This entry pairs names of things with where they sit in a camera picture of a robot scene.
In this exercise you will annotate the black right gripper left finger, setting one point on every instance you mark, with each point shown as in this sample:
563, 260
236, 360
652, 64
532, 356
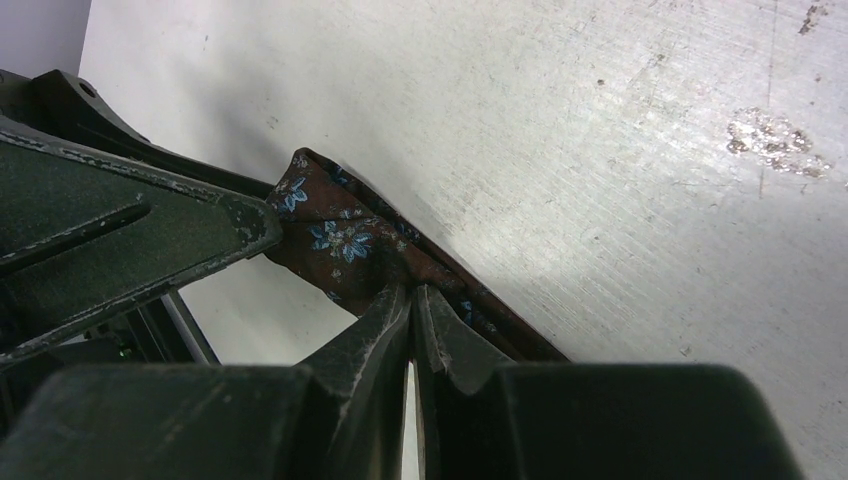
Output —
338, 414

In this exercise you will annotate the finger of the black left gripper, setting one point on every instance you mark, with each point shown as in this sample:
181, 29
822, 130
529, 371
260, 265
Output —
67, 107
87, 235

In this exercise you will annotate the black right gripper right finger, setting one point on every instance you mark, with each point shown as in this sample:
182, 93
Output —
483, 415

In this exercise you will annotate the brown floral tie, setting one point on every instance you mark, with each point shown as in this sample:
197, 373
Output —
343, 238

